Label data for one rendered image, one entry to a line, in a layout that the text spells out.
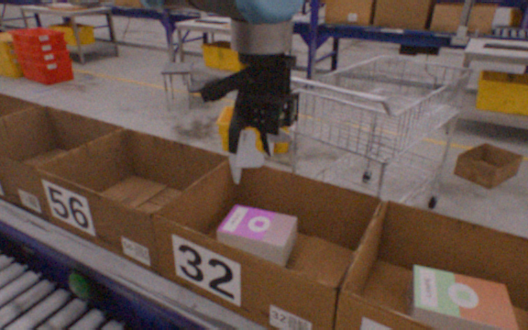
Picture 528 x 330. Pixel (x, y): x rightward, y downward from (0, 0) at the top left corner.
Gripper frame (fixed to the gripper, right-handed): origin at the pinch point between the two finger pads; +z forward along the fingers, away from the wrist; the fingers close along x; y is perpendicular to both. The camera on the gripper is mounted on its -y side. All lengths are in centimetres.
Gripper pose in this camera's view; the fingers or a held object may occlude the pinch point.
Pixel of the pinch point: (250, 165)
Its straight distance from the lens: 67.2
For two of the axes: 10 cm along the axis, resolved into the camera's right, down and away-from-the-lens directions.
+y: 8.7, 2.4, -4.4
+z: 0.0, 8.8, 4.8
